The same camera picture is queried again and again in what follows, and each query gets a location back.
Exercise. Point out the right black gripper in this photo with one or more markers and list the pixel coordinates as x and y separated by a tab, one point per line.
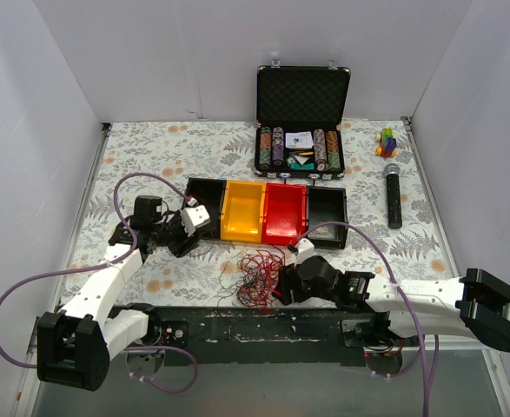
287	286

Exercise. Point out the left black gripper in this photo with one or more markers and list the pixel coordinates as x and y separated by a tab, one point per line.
178	242

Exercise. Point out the black bin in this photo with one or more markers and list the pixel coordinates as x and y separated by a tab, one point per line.
325	207
210	193

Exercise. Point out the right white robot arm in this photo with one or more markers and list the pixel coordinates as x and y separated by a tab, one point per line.
476	305

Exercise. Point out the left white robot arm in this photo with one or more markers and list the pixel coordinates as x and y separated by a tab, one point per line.
76	345

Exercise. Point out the floral table mat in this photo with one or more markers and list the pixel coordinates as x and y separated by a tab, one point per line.
158	158

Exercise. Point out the yellow bin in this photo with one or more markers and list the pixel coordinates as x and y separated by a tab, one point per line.
242	211

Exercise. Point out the red bin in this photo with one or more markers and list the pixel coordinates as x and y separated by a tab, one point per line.
284	214

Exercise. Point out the playing card deck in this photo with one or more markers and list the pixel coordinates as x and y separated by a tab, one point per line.
299	140

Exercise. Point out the black microphone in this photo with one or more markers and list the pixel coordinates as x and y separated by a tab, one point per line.
394	216

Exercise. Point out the black poker chip case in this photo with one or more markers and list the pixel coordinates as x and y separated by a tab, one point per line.
297	99

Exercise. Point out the colourful toy block car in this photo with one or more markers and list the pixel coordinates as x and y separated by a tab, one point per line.
387	143

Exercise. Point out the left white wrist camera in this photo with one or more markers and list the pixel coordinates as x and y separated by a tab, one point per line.
194	218

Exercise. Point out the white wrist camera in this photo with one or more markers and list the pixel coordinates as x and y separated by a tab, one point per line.
194	218
302	250

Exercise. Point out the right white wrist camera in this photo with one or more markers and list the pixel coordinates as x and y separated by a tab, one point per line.
302	250

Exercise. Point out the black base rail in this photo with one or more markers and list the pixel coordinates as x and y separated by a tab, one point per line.
216	336

